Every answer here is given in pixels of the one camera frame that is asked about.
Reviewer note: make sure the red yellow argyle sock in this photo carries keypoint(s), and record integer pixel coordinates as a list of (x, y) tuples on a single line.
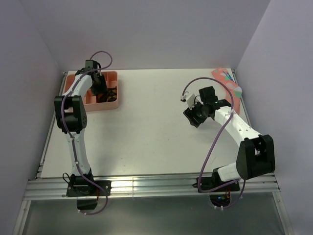
[(101, 98)]

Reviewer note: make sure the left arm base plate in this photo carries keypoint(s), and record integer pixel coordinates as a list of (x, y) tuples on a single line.
[(83, 188)]

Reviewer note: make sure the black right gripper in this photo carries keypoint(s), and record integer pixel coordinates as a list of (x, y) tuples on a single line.
[(190, 114)]

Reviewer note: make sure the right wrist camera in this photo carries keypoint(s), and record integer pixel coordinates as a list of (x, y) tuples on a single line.
[(190, 99)]

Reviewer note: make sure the pink patterned sock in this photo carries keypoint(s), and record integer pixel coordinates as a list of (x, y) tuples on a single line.
[(224, 76)]

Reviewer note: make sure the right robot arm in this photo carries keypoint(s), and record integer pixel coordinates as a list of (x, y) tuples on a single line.
[(256, 152)]

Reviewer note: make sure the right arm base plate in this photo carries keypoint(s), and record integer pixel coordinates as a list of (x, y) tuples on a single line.
[(214, 184)]

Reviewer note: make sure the brown tan argyle sock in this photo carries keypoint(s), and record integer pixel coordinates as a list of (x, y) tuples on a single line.
[(112, 94)]

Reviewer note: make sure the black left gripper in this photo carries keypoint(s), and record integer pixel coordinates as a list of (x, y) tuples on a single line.
[(103, 88)]

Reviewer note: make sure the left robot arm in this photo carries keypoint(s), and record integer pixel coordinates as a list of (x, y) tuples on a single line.
[(71, 118)]

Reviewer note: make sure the pink divided organizer tray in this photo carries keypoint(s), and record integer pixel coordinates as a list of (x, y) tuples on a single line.
[(89, 100)]

